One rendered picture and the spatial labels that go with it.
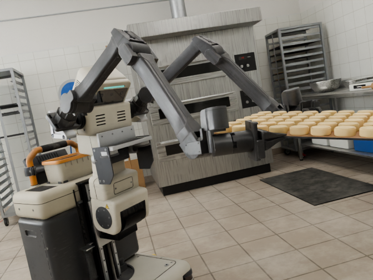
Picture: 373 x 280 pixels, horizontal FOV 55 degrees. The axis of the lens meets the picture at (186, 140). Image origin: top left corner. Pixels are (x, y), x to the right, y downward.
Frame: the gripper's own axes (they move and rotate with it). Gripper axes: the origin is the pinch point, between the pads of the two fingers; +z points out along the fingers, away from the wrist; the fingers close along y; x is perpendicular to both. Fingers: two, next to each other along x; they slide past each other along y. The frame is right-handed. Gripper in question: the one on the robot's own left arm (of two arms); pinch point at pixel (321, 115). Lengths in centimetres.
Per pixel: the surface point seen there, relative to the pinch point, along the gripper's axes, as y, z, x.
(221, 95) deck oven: 4, -302, -49
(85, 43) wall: -83, -411, 108
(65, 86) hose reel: -26, -392, 141
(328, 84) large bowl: 5, -287, -180
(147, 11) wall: -120, -416, 16
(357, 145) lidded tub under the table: 70, -224, -173
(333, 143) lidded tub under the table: 75, -268, -172
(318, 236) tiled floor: 100, -104, -55
